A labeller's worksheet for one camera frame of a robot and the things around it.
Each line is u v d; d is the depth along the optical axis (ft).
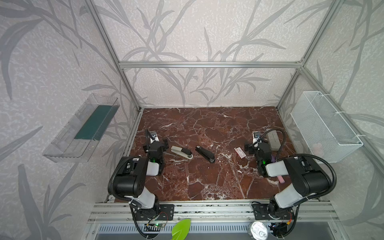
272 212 2.17
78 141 2.09
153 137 2.58
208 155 3.05
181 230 2.26
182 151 2.98
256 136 2.65
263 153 2.31
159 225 2.30
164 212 2.39
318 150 2.39
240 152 3.09
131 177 1.52
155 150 2.30
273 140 3.24
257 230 2.13
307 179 1.50
